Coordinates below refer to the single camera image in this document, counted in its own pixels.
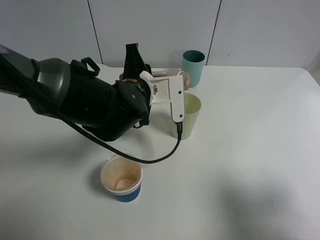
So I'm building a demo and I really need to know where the clear cup with blue sleeve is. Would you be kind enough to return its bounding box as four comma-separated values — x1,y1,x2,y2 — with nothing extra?
100,154,143,203

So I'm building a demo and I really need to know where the light green plastic cup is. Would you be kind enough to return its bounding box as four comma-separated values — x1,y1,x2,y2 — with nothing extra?
170,93,202,140

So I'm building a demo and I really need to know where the teal plastic cup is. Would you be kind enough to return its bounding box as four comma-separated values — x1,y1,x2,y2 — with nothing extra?
181,50,205,88

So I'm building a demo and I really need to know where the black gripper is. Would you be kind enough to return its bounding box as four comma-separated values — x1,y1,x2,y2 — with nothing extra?
115,43,152,128

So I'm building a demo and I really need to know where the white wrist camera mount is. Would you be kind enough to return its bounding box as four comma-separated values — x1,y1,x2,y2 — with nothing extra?
139,71,185,123

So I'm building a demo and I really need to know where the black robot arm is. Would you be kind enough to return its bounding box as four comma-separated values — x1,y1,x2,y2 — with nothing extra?
0,43,152,142

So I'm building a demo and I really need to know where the black camera cable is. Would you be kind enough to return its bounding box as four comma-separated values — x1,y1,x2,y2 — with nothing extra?
57,111,184,165

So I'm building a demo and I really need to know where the drink bottle with pink label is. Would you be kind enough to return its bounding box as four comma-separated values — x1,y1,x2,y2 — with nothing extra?
119,70,191,90

